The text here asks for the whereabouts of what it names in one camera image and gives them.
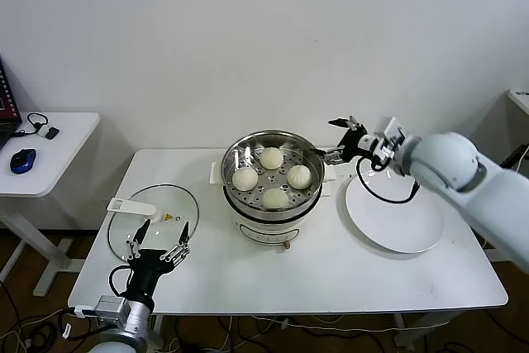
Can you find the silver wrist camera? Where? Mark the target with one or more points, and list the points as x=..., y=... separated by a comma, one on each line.
x=109, y=307
x=392, y=130

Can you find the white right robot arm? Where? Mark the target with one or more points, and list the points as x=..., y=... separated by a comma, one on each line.
x=454, y=163

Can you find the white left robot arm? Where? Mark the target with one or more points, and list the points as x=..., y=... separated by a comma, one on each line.
x=138, y=324

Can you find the black laptop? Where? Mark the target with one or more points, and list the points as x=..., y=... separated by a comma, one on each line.
x=6, y=113

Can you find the white steamed baozi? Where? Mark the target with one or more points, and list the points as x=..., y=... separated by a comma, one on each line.
x=271, y=158
x=275, y=198
x=299, y=176
x=245, y=179

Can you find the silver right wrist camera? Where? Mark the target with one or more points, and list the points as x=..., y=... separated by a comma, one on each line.
x=392, y=130

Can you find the small black device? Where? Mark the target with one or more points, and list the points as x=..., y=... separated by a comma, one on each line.
x=53, y=134

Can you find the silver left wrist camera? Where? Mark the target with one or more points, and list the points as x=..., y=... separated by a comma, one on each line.
x=109, y=307

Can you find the large white table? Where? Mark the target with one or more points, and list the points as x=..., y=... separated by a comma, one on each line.
x=268, y=278

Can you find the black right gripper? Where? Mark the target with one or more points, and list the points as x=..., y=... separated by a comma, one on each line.
x=355, y=144

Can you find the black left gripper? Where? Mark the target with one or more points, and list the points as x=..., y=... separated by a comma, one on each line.
x=149, y=270

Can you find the white round plate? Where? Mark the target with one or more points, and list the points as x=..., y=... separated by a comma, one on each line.
x=392, y=225

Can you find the small white side table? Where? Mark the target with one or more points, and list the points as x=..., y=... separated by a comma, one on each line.
x=70, y=150

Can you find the blue computer mouse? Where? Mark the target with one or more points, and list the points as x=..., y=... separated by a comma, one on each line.
x=23, y=160

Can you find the stainless steel steamer basket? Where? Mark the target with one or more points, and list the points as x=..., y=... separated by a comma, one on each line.
x=308, y=206

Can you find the white electric cooker base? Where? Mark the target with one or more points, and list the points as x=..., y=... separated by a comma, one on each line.
x=264, y=233

